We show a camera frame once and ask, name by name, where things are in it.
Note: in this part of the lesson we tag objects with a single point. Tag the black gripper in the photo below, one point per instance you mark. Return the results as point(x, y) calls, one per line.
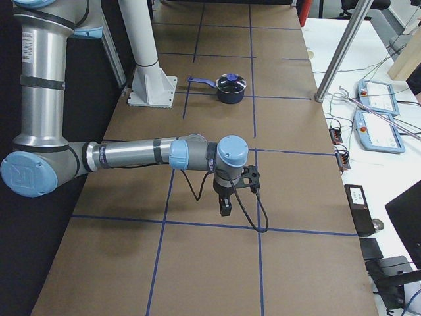
point(221, 190)

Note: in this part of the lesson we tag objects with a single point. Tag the glass pot lid blue knob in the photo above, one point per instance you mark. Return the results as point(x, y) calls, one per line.
point(231, 83)

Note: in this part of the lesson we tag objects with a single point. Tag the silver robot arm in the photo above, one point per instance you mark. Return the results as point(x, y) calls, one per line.
point(42, 159)

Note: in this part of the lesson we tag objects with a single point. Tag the dark blue saucepan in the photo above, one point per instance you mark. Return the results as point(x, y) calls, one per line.
point(227, 98)

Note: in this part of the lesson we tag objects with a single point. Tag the lower orange connector board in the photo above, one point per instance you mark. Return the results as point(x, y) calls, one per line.
point(342, 158)

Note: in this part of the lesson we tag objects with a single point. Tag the orange connector board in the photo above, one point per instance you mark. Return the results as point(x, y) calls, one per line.
point(335, 135)
point(342, 158)

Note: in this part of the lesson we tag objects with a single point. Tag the upper orange connector board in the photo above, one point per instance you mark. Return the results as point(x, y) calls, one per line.
point(335, 135)

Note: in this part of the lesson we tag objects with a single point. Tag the black box white label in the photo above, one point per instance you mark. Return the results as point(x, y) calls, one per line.
point(359, 210)

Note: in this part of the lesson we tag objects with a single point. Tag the lower blue teach pendant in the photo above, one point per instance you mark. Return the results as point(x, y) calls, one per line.
point(376, 135)

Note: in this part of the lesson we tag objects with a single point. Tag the blue teach pendant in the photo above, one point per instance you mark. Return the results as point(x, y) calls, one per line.
point(379, 96)
point(376, 135)

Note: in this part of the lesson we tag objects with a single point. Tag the black desk clamp stand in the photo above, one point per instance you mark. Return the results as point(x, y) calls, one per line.
point(397, 283)

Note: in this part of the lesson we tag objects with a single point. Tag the black monitor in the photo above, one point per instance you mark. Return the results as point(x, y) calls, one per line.
point(404, 213)

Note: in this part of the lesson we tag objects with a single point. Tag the upper blue teach pendant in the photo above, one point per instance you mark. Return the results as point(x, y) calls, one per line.
point(379, 96)

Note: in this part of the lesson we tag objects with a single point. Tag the thin metal rod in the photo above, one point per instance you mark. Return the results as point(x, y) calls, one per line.
point(380, 116)

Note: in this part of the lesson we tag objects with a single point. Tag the light wooden board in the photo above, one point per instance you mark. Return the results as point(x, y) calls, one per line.
point(409, 58)

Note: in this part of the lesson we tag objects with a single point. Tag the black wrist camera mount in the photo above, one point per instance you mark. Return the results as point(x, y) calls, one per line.
point(249, 179)

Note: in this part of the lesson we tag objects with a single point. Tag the white camera stand pillar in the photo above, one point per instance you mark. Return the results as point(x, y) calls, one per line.
point(151, 87)

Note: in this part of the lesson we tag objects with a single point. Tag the silver aluminium frame post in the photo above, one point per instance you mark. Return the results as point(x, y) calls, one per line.
point(345, 42)

